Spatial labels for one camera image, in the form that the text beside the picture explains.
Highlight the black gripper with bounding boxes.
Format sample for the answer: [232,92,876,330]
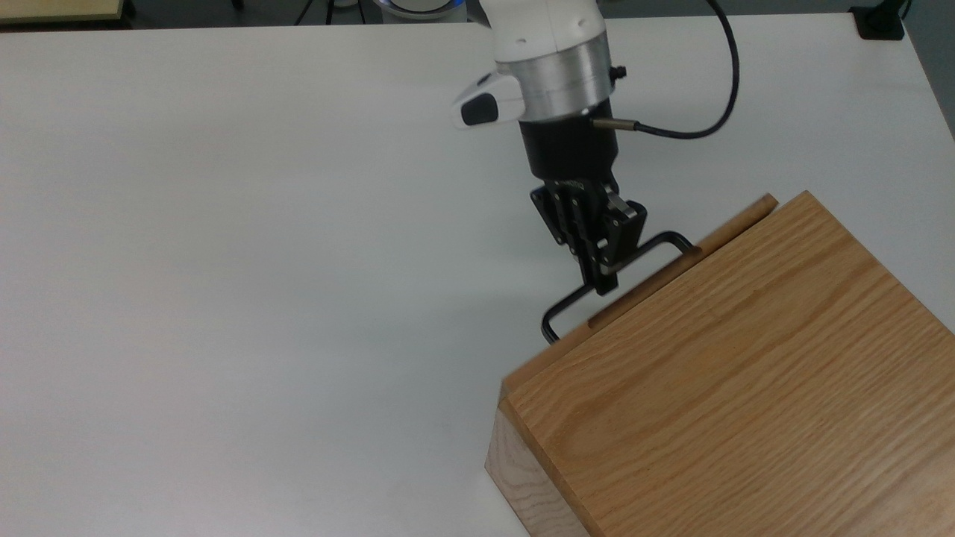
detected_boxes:
[519,104,648,297]

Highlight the black wire drawer handle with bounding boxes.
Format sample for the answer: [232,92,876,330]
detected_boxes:
[540,230,697,346]

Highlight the wooden drawer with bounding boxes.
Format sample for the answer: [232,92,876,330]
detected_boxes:
[501,192,780,403]

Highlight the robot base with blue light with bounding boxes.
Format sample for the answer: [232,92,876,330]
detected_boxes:
[372,0,472,22]

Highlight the wooden drawer cabinet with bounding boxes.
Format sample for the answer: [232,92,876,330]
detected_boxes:
[485,190,955,537]

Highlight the black table clamp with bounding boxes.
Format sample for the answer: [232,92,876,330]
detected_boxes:
[849,0,912,41]

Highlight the black tripod legs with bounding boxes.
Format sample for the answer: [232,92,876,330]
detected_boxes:
[293,0,368,26]

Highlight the light wooden table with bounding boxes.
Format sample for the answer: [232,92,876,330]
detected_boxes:
[0,0,126,25]

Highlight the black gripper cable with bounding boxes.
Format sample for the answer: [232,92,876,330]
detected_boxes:
[591,0,742,141]

